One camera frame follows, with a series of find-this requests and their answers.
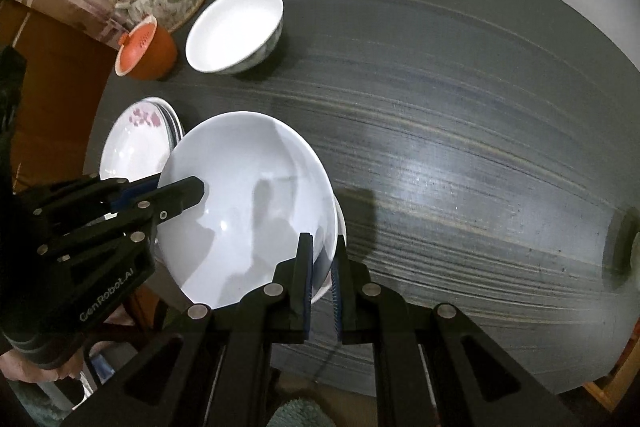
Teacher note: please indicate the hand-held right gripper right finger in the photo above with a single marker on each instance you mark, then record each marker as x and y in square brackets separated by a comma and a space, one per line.
[338, 302]

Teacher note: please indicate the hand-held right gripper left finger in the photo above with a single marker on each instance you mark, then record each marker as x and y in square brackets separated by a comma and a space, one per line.
[306, 297]

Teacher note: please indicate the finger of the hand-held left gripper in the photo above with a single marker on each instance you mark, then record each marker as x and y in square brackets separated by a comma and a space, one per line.
[175, 197]
[135, 192]

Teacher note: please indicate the pink floral white plate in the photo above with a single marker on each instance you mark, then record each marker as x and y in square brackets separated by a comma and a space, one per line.
[132, 147]

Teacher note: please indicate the white bowl pink patterned exterior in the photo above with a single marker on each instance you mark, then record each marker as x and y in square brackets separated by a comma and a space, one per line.
[240, 217]

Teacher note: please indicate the person's left hand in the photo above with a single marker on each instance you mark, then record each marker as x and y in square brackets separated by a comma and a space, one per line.
[30, 372]

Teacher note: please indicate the large floral white plate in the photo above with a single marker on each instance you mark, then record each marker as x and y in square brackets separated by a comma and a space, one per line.
[176, 125]

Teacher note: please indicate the green fuzzy garment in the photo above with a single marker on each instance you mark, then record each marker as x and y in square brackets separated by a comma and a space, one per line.
[295, 414]

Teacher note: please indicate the orange lidded tea cup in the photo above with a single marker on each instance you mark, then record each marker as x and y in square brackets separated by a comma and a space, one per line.
[150, 57]

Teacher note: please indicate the large white bowl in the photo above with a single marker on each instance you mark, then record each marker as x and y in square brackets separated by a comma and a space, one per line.
[232, 29]

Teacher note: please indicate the bamboo chair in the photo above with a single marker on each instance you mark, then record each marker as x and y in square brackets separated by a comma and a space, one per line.
[617, 387]

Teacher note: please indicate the small white cup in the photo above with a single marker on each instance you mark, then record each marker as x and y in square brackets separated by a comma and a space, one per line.
[635, 252]

